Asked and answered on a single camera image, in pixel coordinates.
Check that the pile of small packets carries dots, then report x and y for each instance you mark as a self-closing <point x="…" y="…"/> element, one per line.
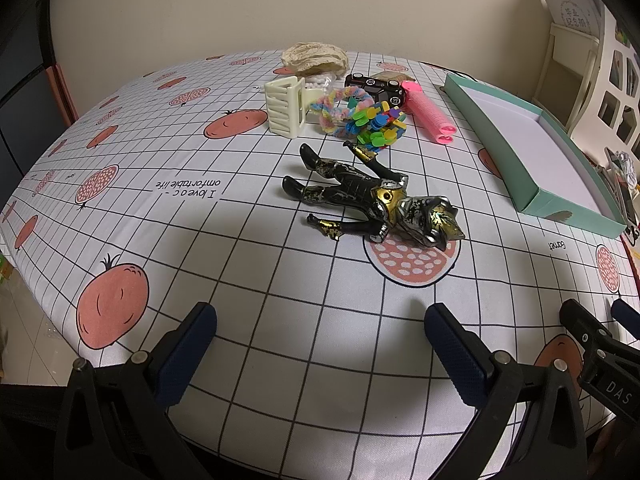
<point x="625" y="175"/>

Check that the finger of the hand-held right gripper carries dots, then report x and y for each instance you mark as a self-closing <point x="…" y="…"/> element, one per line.
<point x="627" y="311"/>
<point x="580" y="327"/>

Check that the clear bag of cotton swabs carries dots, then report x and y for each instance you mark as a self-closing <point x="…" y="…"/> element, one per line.
<point x="318" y="83"/>

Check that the white plastic rack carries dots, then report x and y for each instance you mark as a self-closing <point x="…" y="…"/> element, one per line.
<point x="607" y="85"/>

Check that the cream hair claw clip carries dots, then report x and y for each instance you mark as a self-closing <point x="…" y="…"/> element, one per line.
<point x="285" y="110"/>

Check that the teal cardboard box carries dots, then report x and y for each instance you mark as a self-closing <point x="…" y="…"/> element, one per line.
<point x="520" y="125"/>

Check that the dark cabinet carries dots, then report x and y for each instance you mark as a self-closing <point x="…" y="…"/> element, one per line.
<point x="22" y="85"/>

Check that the pink panel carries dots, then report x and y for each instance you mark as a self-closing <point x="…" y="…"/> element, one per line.
<point x="60" y="92"/>

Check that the black toy car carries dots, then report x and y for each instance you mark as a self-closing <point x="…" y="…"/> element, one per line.
<point x="372" y="88"/>

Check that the brown snack packet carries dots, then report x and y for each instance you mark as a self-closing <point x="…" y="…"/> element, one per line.
<point x="393" y="77"/>

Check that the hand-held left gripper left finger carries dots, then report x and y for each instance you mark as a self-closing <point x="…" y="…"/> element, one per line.
<point x="186" y="355"/>

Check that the cream crochet cloth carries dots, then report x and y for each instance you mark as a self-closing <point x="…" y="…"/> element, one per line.
<point x="315" y="57"/>

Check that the white printed card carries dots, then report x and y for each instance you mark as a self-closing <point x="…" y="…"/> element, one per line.
<point x="570" y="5"/>

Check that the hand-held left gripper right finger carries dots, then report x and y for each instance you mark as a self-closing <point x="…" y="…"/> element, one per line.
<point x="455" y="360"/>

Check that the black gold action figure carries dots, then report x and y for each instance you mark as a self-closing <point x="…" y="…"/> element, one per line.
<point x="360" y="190"/>

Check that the pink hair roller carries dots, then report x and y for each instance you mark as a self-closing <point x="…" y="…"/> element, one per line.
<point x="427" y="112"/>

